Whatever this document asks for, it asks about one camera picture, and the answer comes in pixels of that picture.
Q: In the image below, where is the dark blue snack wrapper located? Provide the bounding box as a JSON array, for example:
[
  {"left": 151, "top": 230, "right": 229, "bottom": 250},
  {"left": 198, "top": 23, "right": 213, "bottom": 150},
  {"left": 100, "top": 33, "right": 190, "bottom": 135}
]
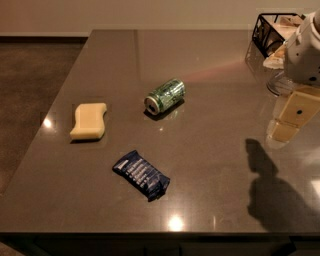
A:
[{"left": 112, "top": 150, "right": 170, "bottom": 202}]

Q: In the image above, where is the green soda can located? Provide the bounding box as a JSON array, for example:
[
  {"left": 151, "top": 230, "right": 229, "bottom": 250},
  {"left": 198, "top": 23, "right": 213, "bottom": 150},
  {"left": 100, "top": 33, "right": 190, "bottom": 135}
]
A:
[{"left": 144, "top": 78, "right": 186, "bottom": 115}]

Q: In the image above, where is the black wire basket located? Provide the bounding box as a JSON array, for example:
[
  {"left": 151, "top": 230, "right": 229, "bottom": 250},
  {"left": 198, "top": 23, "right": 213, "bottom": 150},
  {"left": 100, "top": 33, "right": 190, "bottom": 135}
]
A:
[{"left": 252, "top": 13, "right": 304, "bottom": 57}]

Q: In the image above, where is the clear glass bowl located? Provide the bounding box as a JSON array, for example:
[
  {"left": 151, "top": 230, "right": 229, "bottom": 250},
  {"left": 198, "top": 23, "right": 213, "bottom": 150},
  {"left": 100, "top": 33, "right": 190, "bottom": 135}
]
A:
[{"left": 266, "top": 71, "right": 295, "bottom": 97}]

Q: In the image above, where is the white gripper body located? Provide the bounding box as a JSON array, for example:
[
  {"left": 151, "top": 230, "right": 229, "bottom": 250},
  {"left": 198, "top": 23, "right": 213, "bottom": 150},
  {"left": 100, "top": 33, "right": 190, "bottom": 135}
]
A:
[{"left": 284, "top": 12, "right": 320, "bottom": 86}]

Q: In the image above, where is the yellow sponge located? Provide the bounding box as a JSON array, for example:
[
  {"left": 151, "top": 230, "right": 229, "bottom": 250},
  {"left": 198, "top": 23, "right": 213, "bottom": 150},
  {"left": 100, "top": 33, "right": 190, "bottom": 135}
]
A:
[{"left": 70, "top": 103, "right": 107, "bottom": 140}]

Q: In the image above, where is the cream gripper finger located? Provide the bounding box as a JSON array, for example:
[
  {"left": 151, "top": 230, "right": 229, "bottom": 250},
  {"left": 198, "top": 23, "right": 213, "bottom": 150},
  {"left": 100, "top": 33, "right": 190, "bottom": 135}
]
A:
[
  {"left": 269, "top": 120, "right": 299, "bottom": 142},
  {"left": 278, "top": 87, "right": 320, "bottom": 128}
]

